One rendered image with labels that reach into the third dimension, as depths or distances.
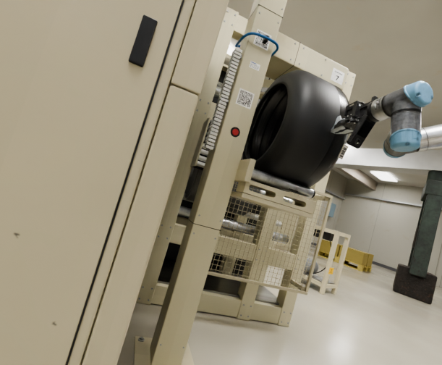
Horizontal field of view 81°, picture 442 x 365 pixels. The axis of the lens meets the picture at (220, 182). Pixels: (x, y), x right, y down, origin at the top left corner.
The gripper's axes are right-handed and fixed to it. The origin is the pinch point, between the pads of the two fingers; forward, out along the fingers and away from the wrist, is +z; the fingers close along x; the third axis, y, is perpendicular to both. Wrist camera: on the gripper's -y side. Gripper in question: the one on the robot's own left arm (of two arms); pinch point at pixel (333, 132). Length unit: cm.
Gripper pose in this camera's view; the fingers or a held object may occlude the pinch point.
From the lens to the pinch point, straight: 117.9
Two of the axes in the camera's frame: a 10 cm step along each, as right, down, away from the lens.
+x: -9.1, -2.9, -2.8
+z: -3.2, 0.9, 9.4
